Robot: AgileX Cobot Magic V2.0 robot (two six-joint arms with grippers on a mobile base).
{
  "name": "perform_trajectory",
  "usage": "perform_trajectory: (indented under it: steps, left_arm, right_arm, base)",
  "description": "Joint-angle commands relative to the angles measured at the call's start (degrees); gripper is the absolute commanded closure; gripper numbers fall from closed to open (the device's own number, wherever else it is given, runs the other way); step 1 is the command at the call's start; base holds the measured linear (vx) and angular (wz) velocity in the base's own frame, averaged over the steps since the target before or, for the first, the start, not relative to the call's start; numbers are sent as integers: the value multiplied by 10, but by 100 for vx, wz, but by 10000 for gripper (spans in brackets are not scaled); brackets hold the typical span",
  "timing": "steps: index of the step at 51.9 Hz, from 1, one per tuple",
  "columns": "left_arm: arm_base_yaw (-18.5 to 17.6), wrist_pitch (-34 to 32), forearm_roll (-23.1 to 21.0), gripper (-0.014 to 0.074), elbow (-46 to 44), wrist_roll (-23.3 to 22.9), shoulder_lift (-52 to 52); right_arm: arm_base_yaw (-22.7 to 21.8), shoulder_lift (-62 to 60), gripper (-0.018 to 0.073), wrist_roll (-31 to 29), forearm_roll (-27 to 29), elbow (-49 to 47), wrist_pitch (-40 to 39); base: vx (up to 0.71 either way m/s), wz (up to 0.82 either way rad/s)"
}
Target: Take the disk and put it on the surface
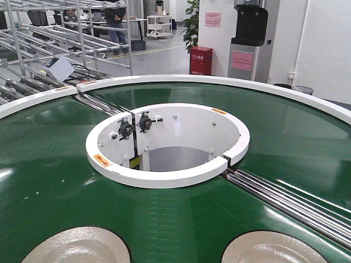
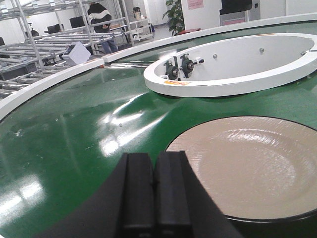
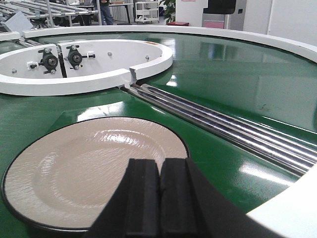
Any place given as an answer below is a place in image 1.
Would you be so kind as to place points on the beige black-rimmed plate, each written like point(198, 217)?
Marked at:
point(81, 244)
point(269, 246)

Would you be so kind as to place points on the left steel conveyor rollers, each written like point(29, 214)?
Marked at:
point(98, 105)

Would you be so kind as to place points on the steel conveyor rollers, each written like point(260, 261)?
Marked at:
point(98, 105)
point(323, 220)

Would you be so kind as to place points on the red fire extinguisher cabinet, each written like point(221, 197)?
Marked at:
point(201, 61)

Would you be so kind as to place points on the green potted plant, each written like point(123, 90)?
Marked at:
point(191, 24)

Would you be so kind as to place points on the black grey water dispenser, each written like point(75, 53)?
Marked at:
point(250, 33)

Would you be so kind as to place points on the white utility cart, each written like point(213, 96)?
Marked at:
point(159, 26)

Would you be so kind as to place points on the metal roller rack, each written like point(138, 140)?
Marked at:
point(33, 32)

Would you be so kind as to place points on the standing person in jeans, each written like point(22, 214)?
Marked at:
point(114, 18)

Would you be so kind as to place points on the grey mesh waste bin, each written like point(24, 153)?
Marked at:
point(303, 89)

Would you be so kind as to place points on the grey control box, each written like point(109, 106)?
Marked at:
point(58, 68)

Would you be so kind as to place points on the green circular conveyor belt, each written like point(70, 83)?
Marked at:
point(48, 185)

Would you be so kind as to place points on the white outer rim left segment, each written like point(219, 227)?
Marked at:
point(32, 100)

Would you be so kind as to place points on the white outer rim guard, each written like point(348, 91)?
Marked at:
point(323, 105)

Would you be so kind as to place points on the right steel conveyor rollers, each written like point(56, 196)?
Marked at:
point(323, 220)

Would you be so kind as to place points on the white inner ring guard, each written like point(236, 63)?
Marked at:
point(167, 145)

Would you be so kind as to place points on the pink wall notice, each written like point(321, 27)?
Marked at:
point(212, 19)

